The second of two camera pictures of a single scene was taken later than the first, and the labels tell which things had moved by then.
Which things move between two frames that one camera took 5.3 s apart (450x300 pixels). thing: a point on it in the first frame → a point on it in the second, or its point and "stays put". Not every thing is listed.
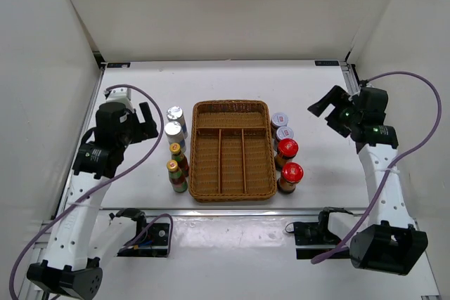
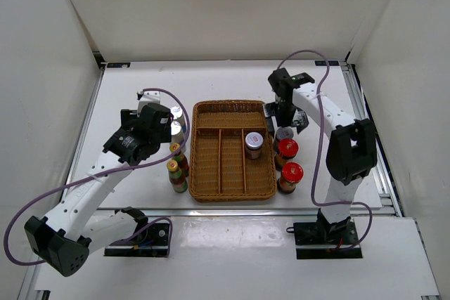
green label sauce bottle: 176,177 stays put
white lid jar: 278,120 → 253,142
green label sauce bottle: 181,159 stays put
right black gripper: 339,99 → 271,109
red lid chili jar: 287,148 stays put
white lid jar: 283,133 stays put
